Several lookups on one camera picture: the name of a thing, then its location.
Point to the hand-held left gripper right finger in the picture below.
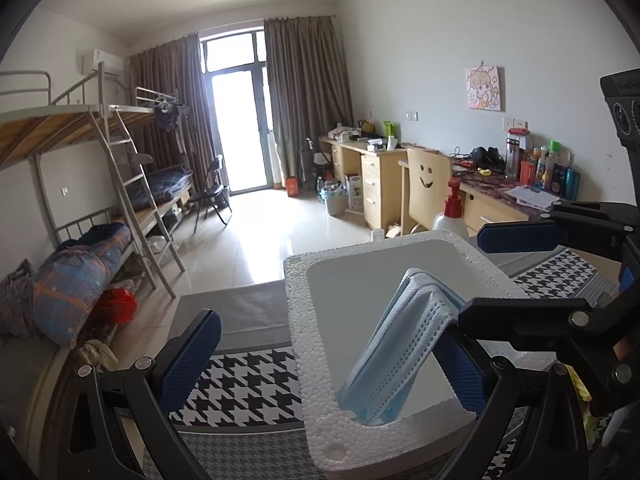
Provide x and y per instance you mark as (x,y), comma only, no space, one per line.
(460,375)

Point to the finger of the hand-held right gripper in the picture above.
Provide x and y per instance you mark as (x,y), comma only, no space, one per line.
(525,317)
(520,237)

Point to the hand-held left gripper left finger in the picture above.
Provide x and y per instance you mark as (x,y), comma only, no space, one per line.
(192,360)

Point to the blue face mask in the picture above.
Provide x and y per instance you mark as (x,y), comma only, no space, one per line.
(400,350)

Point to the white foam box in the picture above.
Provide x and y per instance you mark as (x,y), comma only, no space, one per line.
(350,285)

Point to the printed paper sheets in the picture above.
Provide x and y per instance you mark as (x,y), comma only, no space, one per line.
(529,196)

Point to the wooden desk with patterned cover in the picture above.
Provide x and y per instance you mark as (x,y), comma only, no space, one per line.
(492,187)

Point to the houndstooth tablecloth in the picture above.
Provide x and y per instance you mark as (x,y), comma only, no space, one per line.
(250,380)

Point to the orange box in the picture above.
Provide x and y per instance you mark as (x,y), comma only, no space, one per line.
(528,172)

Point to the dark blue bottle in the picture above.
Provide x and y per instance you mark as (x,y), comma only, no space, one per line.
(559,179)

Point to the white pump bottle red top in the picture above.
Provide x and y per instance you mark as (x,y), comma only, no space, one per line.
(450,220)

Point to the teal can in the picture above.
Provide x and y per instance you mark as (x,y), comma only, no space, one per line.
(573,184)

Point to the clear water bottle black lid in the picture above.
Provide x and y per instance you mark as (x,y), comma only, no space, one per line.
(513,157)

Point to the green cap bottle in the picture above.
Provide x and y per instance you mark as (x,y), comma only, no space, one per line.
(553,160)

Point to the black headphones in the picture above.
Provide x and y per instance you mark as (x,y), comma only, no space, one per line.
(485,157)

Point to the yellow cloth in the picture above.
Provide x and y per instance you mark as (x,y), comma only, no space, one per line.
(580,390)

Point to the red plastic bag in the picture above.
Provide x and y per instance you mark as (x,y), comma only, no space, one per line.
(117,305)

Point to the pale crumpled rag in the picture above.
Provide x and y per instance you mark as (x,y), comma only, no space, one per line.
(97,354)

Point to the red flat pack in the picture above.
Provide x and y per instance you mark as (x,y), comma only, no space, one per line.
(518,131)

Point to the wooden chair with smiley face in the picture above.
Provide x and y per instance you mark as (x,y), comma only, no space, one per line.
(430,180)

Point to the blue orange quilt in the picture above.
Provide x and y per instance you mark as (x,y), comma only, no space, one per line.
(75,280)

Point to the wooden desk with drawers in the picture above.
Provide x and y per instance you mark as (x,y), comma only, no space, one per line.
(375,180)

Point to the black folding chair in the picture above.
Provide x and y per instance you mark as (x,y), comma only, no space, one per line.
(210,195)

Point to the green box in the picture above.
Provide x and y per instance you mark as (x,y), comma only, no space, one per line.
(389,129)

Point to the white cardboard box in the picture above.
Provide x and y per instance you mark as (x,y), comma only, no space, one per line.
(354,192)

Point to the blue checked mattress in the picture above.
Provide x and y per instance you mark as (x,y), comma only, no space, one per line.
(170,182)

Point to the small grey metal bunk bed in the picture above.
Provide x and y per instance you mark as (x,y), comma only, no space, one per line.
(165,180)

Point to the metal bunk bed ladder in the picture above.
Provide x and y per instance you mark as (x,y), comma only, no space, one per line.
(132,185)

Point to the purple grey cloth bundle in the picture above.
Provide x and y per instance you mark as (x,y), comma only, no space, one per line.
(17,300)

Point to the grey waste bin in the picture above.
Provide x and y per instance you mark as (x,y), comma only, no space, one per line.
(336,202)

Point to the orange bag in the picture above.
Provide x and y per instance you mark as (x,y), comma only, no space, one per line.
(292,186)

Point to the black bag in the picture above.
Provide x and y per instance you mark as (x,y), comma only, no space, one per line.
(311,165)

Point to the glass balcony door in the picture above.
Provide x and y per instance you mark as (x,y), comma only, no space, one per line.
(235,125)

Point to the dark hanging clothes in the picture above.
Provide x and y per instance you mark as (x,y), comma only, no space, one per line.
(165,117)

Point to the narrow brown curtain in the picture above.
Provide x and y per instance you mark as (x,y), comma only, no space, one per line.
(305,90)

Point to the large grey metal bunk bed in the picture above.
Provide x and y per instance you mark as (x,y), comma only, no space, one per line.
(60,125)

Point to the wide brown curtain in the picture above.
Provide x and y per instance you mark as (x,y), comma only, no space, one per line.
(170,80)

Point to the white air conditioner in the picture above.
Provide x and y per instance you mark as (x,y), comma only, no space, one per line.
(100,62)

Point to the wall socket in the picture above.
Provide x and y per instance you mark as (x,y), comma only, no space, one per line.
(515,123)

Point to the cartoon wall poster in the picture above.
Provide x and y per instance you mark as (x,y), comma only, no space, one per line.
(482,89)

